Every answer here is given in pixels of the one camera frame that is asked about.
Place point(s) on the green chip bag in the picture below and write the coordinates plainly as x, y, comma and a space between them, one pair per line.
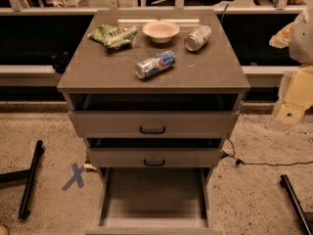
113, 37

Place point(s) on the black clamp on ledge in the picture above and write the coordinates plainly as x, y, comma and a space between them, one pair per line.
59, 63

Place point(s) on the bottom drawer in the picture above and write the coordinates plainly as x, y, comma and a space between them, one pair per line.
153, 201

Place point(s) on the black stand leg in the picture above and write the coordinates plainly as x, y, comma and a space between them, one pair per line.
305, 217
28, 175

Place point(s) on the blue tape cross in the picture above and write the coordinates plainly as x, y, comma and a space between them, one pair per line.
76, 177

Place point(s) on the blue silver redbull can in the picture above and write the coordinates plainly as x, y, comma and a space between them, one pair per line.
156, 64

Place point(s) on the silver green soda can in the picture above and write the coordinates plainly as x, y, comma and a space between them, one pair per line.
197, 38

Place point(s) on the middle drawer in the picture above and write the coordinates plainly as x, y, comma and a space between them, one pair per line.
154, 152

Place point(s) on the grey drawer cabinet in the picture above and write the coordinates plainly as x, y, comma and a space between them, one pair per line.
156, 105

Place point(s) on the white paper bowl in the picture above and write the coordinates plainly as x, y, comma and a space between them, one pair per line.
161, 31

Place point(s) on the black stand leg right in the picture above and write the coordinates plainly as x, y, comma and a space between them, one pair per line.
305, 217

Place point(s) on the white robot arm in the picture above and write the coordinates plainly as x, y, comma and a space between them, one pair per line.
301, 40

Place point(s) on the black stand leg left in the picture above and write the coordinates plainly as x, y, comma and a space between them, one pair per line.
28, 175

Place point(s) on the drawer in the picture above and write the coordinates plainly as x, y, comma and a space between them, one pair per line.
154, 152
153, 124
153, 201

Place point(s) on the top drawer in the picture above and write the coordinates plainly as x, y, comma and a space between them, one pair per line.
153, 124

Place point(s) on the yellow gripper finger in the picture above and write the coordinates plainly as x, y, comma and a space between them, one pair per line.
295, 96
282, 38

